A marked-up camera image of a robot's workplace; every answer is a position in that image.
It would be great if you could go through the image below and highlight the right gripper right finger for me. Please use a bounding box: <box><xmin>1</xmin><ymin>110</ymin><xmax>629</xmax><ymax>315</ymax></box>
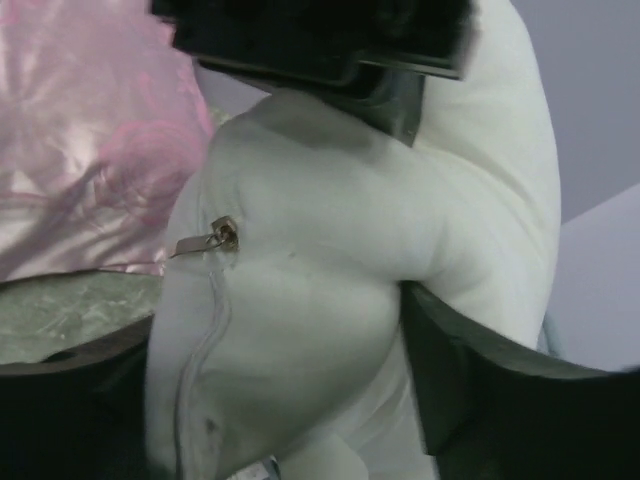
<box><xmin>400</xmin><ymin>284</ymin><xmax>639</xmax><ymax>480</ymax></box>

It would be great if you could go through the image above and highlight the white pillow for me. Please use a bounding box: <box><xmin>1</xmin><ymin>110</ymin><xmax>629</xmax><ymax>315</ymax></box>
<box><xmin>145</xmin><ymin>1</ymin><xmax>561</xmax><ymax>479</ymax></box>

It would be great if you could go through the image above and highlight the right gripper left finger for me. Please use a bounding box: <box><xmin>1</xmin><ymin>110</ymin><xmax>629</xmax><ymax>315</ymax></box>
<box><xmin>1</xmin><ymin>319</ymin><xmax>151</xmax><ymax>479</ymax></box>

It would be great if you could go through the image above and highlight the pink satin rose pillow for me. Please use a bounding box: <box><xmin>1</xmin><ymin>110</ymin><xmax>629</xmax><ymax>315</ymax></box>
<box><xmin>1</xmin><ymin>1</ymin><xmax>213</xmax><ymax>281</ymax></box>

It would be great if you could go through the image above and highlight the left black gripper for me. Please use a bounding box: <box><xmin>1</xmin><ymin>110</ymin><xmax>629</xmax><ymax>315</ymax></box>
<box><xmin>149</xmin><ymin>1</ymin><xmax>475</xmax><ymax>147</ymax></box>

